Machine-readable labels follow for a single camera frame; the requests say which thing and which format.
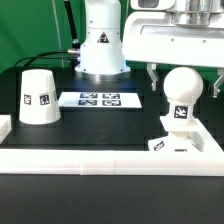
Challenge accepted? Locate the white lamp bulb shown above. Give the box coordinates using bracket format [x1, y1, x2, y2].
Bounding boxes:
[163, 67, 203, 125]

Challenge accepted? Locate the white marker tag sheet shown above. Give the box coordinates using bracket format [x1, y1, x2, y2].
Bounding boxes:
[58, 92, 141, 108]

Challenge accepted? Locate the black cable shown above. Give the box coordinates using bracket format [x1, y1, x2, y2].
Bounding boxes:
[14, 49, 81, 68]

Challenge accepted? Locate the white lamp shade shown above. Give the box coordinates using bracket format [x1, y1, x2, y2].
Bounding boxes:
[19, 69, 61, 125]

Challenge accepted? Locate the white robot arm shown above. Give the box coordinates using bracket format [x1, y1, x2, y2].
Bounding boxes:
[76, 0, 224, 96]

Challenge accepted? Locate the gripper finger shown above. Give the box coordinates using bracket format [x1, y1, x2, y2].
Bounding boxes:
[147, 63, 159, 91]
[208, 68, 224, 98]

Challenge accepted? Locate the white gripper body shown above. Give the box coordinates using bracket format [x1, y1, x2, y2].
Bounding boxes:
[122, 12, 224, 68]

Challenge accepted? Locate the white lamp base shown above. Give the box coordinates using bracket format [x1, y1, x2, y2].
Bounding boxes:
[148, 116, 199, 153]

